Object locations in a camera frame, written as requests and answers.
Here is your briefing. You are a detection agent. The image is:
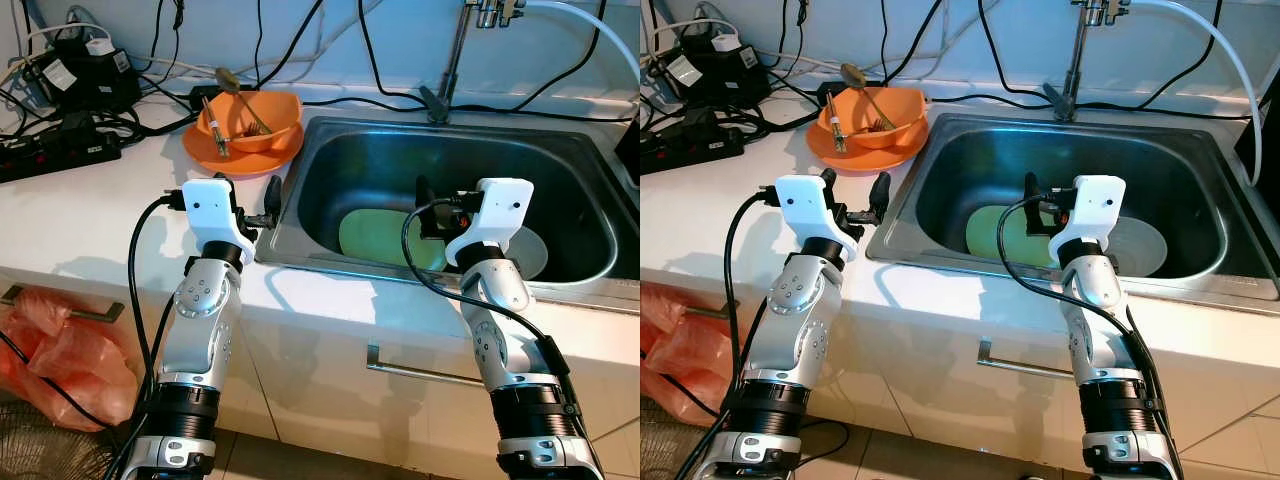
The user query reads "white kitchen cabinet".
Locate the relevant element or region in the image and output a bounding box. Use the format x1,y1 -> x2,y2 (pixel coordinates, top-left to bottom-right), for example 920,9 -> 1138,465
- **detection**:
640,262 -> 1280,480
0,262 -> 641,480

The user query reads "pale grey dish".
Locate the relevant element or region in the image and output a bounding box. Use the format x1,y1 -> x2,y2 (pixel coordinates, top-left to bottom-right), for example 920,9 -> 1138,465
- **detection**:
500,225 -> 549,281
1105,215 -> 1169,278

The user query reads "orange plastic bowl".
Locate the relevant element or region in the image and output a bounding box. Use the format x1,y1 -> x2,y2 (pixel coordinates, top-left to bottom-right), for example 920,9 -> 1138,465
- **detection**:
820,87 -> 928,149
197,91 -> 303,153

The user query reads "orange plastic plate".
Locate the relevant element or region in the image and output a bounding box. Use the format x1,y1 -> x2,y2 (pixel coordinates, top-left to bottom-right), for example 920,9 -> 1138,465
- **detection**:
806,115 -> 926,171
182,118 -> 304,178

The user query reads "stainless steel sink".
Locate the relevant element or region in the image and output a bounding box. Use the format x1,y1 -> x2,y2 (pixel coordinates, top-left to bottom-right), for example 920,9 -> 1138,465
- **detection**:
255,115 -> 641,301
866,112 -> 1280,316

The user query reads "orange plastic bag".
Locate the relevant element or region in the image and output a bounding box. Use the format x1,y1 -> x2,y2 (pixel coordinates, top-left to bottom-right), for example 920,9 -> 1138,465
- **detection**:
0,288 -> 141,433
640,282 -> 746,426

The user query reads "white hose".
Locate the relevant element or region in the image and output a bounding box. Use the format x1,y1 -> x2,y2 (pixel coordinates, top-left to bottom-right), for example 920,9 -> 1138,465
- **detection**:
1130,0 -> 1263,186
520,0 -> 641,86

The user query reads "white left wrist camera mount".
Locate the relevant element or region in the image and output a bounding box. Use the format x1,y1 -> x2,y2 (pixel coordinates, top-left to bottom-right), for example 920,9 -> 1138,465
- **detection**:
775,175 -> 861,263
182,177 -> 257,251

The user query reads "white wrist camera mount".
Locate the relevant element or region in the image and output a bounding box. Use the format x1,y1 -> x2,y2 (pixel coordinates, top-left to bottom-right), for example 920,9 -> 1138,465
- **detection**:
1047,175 -> 1127,259
775,175 -> 861,263
182,177 -> 257,251
445,178 -> 535,269

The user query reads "black charger box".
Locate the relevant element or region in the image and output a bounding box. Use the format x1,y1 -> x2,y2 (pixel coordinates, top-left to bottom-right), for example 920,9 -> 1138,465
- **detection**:
30,35 -> 141,111
655,30 -> 771,106

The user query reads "black appliance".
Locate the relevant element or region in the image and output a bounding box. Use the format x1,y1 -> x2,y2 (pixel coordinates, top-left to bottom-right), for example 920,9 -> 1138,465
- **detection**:
1235,90 -> 1280,191
616,118 -> 641,186

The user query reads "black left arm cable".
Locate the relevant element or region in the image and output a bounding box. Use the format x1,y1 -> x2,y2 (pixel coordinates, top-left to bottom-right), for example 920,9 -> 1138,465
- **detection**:
105,195 -> 186,480
720,192 -> 783,411

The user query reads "metal spoon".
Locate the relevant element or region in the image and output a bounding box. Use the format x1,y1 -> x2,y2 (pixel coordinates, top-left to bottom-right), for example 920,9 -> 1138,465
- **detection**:
214,67 -> 273,136
840,63 -> 896,131

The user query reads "metal faucet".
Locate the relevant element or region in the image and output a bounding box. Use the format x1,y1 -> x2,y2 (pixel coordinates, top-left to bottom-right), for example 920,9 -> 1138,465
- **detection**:
1042,0 -> 1136,123
420,0 -> 526,124

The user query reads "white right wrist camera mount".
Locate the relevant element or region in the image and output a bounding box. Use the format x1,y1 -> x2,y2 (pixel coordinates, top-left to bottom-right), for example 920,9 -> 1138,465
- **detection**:
1047,175 -> 1127,259
445,178 -> 535,269

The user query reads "black power strip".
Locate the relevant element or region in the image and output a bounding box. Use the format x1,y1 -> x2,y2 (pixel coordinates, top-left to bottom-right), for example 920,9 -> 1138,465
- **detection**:
640,120 -> 746,173
0,125 -> 123,184

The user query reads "green plate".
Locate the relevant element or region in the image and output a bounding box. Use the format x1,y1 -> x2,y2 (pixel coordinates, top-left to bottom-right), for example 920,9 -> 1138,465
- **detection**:
965,203 -> 1061,268
338,208 -> 451,271

